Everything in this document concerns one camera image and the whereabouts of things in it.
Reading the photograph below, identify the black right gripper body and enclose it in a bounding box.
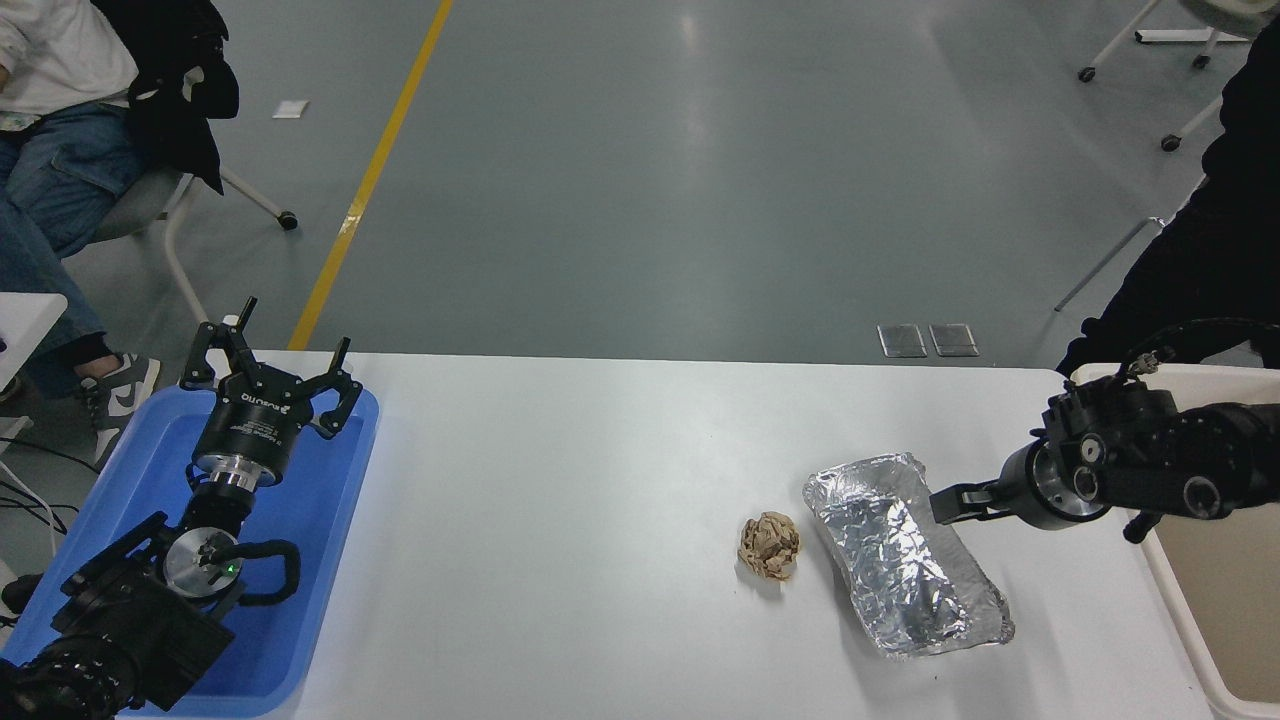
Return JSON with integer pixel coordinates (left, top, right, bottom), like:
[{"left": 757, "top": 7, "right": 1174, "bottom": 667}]
[{"left": 1000, "top": 440, "right": 1051, "bottom": 531}]

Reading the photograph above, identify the seated person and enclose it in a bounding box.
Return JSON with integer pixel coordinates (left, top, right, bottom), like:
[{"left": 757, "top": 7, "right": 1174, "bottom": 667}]
[{"left": 0, "top": 0, "right": 162, "bottom": 466}]

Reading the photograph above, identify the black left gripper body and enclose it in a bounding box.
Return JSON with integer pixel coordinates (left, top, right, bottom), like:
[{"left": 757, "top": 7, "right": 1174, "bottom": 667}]
[{"left": 194, "top": 366, "right": 315, "bottom": 475}]

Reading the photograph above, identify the crumpled tan paper ball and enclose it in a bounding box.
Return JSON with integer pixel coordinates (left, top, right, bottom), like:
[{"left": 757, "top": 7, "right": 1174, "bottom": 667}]
[{"left": 738, "top": 511, "right": 802, "bottom": 581}]

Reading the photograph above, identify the large pale plastic bin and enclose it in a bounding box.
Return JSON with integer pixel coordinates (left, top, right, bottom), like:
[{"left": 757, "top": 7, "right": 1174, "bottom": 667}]
[{"left": 1070, "top": 362, "right": 1280, "bottom": 720}]

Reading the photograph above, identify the standing person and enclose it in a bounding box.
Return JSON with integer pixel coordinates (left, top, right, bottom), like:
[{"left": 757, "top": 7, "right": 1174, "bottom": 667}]
[{"left": 1055, "top": 20, "right": 1280, "bottom": 377}]

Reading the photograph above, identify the white wheeled chair base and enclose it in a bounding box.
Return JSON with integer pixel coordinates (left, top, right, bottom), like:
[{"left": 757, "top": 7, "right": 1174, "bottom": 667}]
[{"left": 1077, "top": 0, "right": 1261, "bottom": 153}]

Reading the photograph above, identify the small white table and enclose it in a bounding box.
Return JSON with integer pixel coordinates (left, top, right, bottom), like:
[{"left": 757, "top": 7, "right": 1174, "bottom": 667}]
[{"left": 0, "top": 293, "right": 69, "bottom": 391}]

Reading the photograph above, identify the blue plastic tray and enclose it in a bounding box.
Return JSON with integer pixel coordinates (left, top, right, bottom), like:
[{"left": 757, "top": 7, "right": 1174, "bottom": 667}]
[{"left": 0, "top": 385, "right": 381, "bottom": 719}]

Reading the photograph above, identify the white cable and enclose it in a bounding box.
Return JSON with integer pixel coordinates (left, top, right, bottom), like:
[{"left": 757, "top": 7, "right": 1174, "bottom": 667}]
[{"left": 0, "top": 460, "right": 61, "bottom": 557}]

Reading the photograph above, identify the black jacket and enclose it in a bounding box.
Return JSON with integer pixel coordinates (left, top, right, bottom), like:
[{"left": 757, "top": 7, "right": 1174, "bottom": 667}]
[{"left": 90, "top": 0, "right": 241, "bottom": 197}]

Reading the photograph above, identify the foil tray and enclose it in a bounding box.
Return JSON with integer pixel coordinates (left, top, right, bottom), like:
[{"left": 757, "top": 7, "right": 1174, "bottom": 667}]
[{"left": 802, "top": 452, "right": 1016, "bottom": 659}]

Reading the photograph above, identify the small black object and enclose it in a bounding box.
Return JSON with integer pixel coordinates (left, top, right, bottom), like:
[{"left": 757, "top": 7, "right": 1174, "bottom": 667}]
[{"left": 0, "top": 573, "right": 46, "bottom": 617}]

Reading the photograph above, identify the black cable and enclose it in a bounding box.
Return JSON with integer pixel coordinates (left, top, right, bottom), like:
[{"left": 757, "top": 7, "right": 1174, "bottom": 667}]
[{"left": 0, "top": 437, "right": 101, "bottom": 533}]

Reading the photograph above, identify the grey chair with white legs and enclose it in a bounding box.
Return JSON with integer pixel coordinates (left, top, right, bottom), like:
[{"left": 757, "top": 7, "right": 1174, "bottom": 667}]
[{"left": 88, "top": 168, "right": 300, "bottom": 326}]

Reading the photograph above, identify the grey metal chair leg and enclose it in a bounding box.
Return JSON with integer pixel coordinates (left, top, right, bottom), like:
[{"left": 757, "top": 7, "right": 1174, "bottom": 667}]
[{"left": 1054, "top": 215, "right": 1168, "bottom": 313}]

